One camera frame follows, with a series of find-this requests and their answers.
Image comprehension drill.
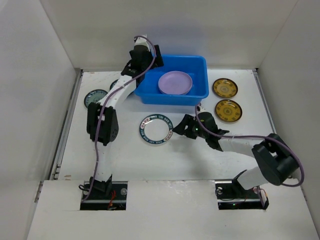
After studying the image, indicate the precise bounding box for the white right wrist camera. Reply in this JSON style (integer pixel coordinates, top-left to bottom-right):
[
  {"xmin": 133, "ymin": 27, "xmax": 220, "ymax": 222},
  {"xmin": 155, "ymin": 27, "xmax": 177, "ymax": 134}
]
[{"xmin": 195, "ymin": 104, "xmax": 206, "ymax": 114}]

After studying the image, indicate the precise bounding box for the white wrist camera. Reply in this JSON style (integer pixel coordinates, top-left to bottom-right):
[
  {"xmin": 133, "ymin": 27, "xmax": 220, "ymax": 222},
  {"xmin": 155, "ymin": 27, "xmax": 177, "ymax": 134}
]
[
  {"xmin": 134, "ymin": 34, "xmax": 150, "ymax": 51},
  {"xmin": 195, "ymin": 104, "xmax": 206, "ymax": 114}
]

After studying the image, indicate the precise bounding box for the yellow patterned plate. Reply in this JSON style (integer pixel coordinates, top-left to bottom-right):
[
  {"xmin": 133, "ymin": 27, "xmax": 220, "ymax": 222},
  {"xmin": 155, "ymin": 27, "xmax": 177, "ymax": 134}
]
[
  {"xmin": 214, "ymin": 99, "xmax": 243, "ymax": 123},
  {"xmin": 212, "ymin": 78, "xmax": 239, "ymax": 99}
]

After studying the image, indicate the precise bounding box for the blue plastic bin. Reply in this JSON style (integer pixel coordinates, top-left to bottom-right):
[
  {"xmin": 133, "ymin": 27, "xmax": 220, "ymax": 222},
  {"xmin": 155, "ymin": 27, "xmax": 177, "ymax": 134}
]
[{"xmin": 134, "ymin": 54, "xmax": 209, "ymax": 106}]

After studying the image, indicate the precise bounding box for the teal patterned plate far left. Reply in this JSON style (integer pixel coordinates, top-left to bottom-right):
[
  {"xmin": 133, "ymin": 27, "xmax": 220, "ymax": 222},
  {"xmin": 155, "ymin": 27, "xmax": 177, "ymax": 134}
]
[{"xmin": 83, "ymin": 89, "xmax": 108, "ymax": 109}]

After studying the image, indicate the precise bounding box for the yellow patterned plate lower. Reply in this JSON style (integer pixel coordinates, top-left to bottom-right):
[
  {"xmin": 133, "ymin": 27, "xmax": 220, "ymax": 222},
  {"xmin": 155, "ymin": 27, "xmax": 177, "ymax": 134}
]
[{"xmin": 214, "ymin": 99, "xmax": 243, "ymax": 123}]

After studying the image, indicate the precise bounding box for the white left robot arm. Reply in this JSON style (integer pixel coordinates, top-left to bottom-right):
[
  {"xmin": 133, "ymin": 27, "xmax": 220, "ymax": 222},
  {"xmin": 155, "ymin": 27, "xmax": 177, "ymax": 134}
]
[{"xmin": 84, "ymin": 43, "xmax": 164, "ymax": 200}]

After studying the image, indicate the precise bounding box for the yellow patterned plate upper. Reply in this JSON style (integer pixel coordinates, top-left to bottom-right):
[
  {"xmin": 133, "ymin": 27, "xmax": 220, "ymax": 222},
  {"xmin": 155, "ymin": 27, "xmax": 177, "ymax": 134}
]
[{"xmin": 212, "ymin": 78, "xmax": 239, "ymax": 99}]

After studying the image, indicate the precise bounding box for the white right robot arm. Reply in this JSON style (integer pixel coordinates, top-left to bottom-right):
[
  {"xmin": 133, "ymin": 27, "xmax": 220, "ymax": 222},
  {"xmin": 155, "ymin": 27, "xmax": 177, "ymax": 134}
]
[{"xmin": 173, "ymin": 112, "xmax": 302, "ymax": 198}]

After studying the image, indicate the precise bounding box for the purple plate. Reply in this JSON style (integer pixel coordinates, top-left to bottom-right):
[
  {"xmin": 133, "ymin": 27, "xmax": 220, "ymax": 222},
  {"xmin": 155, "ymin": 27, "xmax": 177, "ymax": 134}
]
[{"xmin": 158, "ymin": 71, "xmax": 193, "ymax": 95}]

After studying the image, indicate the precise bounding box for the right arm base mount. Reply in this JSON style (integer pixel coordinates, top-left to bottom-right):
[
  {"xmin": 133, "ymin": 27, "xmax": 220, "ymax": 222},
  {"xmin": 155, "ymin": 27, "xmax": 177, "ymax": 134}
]
[{"xmin": 215, "ymin": 179, "xmax": 270, "ymax": 210}]

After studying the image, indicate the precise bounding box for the teal patterned plate near bin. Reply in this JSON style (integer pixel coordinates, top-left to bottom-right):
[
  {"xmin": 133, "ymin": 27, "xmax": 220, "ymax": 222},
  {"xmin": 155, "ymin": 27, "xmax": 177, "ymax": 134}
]
[{"xmin": 109, "ymin": 79, "xmax": 118, "ymax": 91}]

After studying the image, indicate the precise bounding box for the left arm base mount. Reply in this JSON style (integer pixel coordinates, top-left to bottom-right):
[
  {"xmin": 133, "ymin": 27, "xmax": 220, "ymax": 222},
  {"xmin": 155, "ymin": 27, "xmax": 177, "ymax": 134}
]
[{"xmin": 78, "ymin": 176, "xmax": 128, "ymax": 211}]

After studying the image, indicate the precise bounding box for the white plate dark lettered rim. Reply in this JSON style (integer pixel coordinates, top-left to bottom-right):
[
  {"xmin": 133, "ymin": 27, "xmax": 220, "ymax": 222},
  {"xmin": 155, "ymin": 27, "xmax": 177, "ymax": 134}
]
[{"xmin": 139, "ymin": 113, "xmax": 174, "ymax": 146}]

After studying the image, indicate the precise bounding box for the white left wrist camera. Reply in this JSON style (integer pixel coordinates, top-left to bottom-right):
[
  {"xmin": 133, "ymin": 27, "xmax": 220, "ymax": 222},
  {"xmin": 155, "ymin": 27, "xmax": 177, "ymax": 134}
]
[{"xmin": 134, "ymin": 34, "xmax": 150, "ymax": 51}]

